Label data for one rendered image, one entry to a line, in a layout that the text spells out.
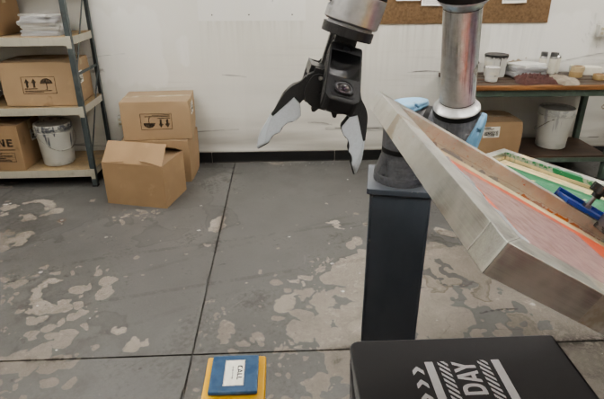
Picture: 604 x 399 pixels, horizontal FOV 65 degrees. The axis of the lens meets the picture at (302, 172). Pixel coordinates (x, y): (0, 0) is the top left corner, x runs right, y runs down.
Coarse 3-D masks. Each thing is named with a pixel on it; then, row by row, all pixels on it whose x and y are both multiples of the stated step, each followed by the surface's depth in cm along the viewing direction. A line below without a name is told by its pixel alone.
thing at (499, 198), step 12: (480, 180) 90; (492, 192) 84; (504, 192) 93; (492, 204) 75; (504, 204) 81; (516, 204) 88; (528, 204) 97; (516, 216) 77; (528, 216) 84; (540, 216) 92; (540, 228) 79; (552, 228) 86; (564, 228) 94; (564, 240) 82; (576, 240) 89; (588, 240) 98; (576, 252) 78; (588, 252) 85; (600, 252) 93; (600, 264) 80
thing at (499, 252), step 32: (384, 96) 92; (384, 128) 83; (416, 128) 77; (416, 160) 66; (448, 160) 65; (480, 160) 99; (448, 192) 55; (544, 192) 102; (480, 224) 47; (576, 224) 106; (480, 256) 45; (512, 256) 43; (544, 256) 45; (512, 288) 44; (544, 288) 44; (576, 288) 44; (576, 320) 46
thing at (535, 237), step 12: (516, 228) 68; (528, 228) 73; (528, 240) 66; (540, 240) 70; (552, 240) 76; (552, 252) 68; (564, 252) 73; (576, 264) 69; (588, 264) 74; (600, 276) 71
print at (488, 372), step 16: (416, 368) 104; (432, 368) 104; (448, 368) 104; (464, 368) 104; (480, 368) 104; (496, 368) 104; (416, 384) 100; (432, 384) 100; (448, 384) 100; (464, 384) 100; (480, 384) 100; (496, 384) 100; (512, 384) 100
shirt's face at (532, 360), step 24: (528, 336) 113; (552, 336) 113; (360, 360) 106; (384, 360) 106; (408, 360) 106; (432, 360) 106; (456, 360) 106; (504, 360) 106; (528, 360) 106; (552, 360) 106; (360, 384) 100; (384, 384) 100; (408, 384) 100; (528, 384) 100; (552, 384) 100; (576, 384) 100
